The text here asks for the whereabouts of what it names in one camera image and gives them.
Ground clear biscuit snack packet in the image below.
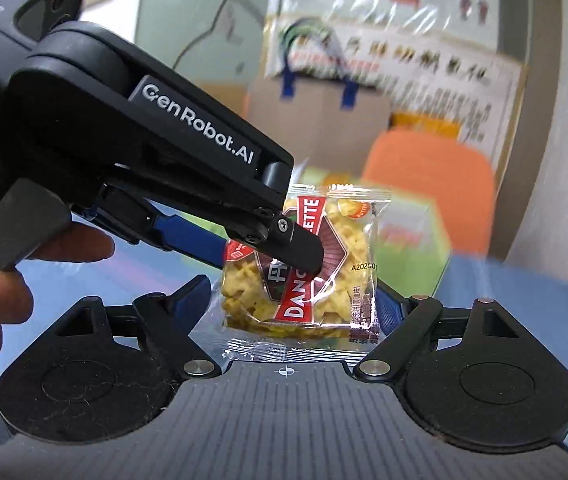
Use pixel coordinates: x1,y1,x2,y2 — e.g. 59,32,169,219
219,182,394,363

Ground cat outline wall sticker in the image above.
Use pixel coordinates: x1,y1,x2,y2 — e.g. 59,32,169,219
171,0,266,80

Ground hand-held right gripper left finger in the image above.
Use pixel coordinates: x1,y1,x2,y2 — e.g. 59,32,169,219
51,276,222,378

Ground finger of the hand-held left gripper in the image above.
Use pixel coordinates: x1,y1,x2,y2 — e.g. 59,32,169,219
151,212,230,267
251,214,326,281

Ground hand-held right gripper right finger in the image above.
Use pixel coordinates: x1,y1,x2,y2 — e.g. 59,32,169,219
353,282,522,383

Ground blue tablecloth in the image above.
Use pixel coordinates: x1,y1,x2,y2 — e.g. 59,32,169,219
0,240,568,463

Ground brown paper bag blue handles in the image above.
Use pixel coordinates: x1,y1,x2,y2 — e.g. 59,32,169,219
246,17,392,176

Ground yellow bordered wall poster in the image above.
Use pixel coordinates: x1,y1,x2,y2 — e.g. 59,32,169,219
264,12,522,173

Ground green cardboard box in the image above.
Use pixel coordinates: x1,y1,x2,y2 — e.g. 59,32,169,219
291,160,452,306

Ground orange chair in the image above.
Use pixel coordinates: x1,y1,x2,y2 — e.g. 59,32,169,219
361,130,496,257

